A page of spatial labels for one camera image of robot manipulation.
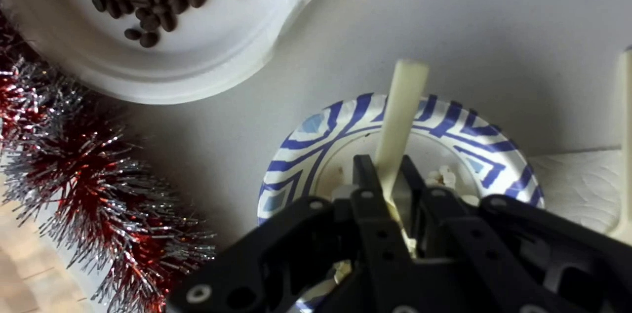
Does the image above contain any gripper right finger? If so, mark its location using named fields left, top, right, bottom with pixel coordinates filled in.
left=396, top=155, right=632, bottom=313

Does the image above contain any white paper towel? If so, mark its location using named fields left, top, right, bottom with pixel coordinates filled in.
left=527, top=149, right=624, bottom=235

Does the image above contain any white plastic spoon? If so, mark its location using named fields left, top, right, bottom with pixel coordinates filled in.
left=374, top=59, right=430, bottom=258

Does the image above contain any blue patterned paper bowl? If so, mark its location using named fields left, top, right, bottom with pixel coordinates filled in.
left=257, top=93, right=546, bottom=313

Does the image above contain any red and silver tinsel garland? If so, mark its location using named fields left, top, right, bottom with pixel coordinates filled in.
left=0, top=7, right=218, bottom=313

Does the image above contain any white paper plate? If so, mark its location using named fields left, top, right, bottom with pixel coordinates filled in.
left=0, top=0, right=335, bottom=105

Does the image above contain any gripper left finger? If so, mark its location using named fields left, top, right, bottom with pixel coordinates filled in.
left=165, top=155, right=420, bottom=313

